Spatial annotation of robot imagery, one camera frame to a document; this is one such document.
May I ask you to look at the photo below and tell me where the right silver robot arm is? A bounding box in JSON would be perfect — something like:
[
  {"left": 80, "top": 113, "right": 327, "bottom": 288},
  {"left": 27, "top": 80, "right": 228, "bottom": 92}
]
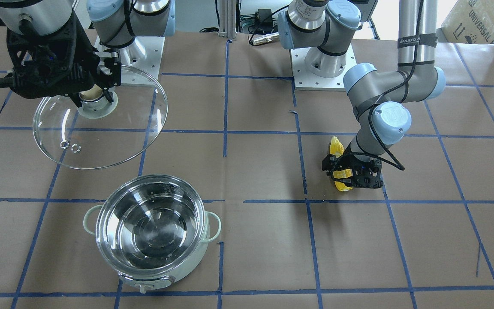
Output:
[{"left": 0, "top": 0, "right": 176, "bottom": 108}]

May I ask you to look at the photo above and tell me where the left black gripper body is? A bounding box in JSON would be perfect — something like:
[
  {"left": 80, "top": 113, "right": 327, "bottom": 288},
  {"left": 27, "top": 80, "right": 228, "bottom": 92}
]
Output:
[{"left": 335, "top": 149, "right": 374, "bottom": 172}]

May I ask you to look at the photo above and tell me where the glass pot lid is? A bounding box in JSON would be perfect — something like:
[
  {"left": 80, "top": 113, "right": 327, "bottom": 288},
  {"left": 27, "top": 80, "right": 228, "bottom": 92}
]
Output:
[{"left": 33, "top": 65, "right": 169, "bottom": 170}]

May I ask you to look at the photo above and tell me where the cardboard box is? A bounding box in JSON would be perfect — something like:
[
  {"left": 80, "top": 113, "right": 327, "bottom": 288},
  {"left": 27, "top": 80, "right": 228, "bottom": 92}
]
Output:
[{"left": 441, "top": 0, "right": 494, "bottom": 44}]

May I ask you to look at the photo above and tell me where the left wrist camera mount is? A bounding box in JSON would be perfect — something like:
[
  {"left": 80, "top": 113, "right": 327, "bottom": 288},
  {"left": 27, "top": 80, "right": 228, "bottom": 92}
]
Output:
[{"left": 343, "top": 158, "right": 384, "bottom": 188}]

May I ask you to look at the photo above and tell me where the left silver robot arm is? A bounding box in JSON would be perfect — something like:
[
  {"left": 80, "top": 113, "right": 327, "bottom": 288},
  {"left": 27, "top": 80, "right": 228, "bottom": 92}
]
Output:
[{"left": 277, "top": 0, "right": 446, "bottom": 186}]

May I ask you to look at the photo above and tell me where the aluminium frame post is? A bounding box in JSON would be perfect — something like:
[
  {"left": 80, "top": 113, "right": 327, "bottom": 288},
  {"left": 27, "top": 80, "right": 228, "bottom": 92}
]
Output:
[{"left": 217, "top": 0, "right": 239, "bottom": 41}]

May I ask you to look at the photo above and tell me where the black power adapter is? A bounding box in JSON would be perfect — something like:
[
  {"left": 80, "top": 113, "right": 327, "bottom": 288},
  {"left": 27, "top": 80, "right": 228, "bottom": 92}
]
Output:
[{"left": 255, "top": 9, "right": 273, "bottom": 27}]

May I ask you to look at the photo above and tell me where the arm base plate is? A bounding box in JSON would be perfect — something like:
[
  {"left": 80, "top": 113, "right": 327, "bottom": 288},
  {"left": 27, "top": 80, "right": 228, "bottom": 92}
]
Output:
[
  {"left": 290, "top": 45, "right": 357, "bottom": 91},
  {"left": 119, "top": 36, "right": 165, "bottom": 87}
]

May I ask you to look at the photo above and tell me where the silver cylindrical connector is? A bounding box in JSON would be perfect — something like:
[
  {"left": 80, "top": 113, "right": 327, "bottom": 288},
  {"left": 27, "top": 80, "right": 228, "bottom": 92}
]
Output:
[{"left": 249, "top": 33, "right": 280, "bottom": 46}]

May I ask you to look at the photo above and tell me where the pale green cooking pot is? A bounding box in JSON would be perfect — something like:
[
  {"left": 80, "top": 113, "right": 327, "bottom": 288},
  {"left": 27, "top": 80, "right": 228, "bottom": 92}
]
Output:
[{"left": 82, "top": 174, "right": 222, "bottom": 294}]

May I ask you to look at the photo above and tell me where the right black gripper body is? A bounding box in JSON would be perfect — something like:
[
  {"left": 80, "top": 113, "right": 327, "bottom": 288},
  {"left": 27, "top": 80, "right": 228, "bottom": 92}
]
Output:
[{"left": 85, "top": 47, "right": 117, "bottom": 91}]

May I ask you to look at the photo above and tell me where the yellow corn cob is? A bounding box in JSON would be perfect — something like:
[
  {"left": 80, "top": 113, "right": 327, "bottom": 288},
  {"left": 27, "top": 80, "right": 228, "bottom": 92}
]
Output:
[{"left": 329, "top": 136, "right": 355, "bottom": 192}]

